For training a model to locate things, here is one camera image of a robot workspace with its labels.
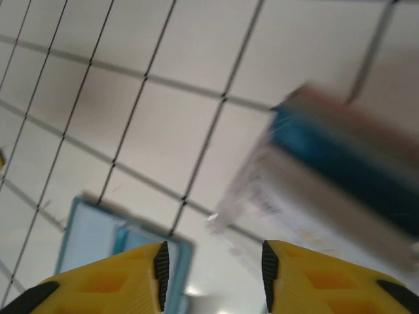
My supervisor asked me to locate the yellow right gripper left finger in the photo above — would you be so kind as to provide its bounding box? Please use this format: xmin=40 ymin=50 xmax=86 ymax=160
xmin=0 ymin=241 xmax=170 ymax=314

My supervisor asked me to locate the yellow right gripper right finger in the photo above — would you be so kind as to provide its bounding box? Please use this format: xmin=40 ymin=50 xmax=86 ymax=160
xmin=261 ymin=239 xmax=419 ymax=314

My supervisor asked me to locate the blue card holder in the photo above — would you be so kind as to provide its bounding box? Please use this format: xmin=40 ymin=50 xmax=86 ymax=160
xmin=54 ymin=192 xmax=194 ymax=314

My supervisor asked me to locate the blue credit card stack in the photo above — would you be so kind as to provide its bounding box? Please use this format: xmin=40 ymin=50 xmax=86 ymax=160
xmin=270 ymin=81 xmax=419 ymax=243

